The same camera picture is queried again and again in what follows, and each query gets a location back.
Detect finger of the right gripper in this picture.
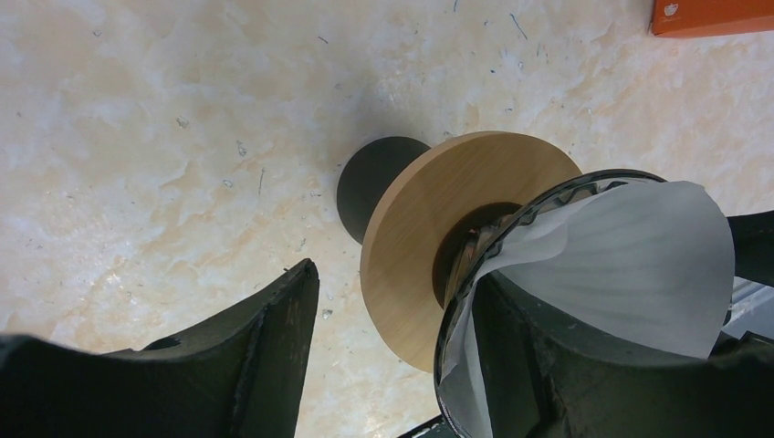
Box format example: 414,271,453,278
727,210,774,287

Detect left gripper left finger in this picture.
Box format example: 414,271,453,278
1,259,319,437

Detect white paper coffee filter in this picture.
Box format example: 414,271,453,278
438,180,737,438

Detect wooden dripper holder ring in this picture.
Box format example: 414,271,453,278
360,130,583,374

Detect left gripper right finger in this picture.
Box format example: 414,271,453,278
474,274,773,437

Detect orange coffee filter pack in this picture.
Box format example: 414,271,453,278
650,0,773,38

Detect clear ribbed glass dripper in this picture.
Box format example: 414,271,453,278
433,169,734,438

